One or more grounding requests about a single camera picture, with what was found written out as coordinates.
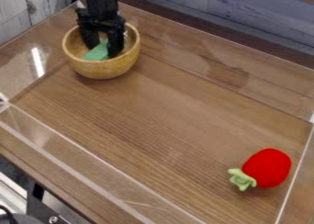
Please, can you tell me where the black metal table bracket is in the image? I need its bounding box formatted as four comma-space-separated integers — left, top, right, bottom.
25, 183, 81, 224

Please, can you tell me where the green rectangular block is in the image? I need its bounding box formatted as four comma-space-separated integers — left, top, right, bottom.
83, 39, 109, 61

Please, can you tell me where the brown wooden bowl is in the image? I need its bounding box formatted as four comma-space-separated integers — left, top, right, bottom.
61, 23, 142, 80

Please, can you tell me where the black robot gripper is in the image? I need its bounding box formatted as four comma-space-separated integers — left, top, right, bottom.
76, 0, 126, 58

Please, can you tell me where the clear acrylic tray wall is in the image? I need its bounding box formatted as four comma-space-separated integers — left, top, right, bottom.
0, 6, 314, 224

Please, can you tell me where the red plush strawberry toy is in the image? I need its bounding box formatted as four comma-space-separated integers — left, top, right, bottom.
228, 148, 291, 191

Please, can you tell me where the black cable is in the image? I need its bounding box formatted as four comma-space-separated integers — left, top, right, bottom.
0, 204, 23, 224

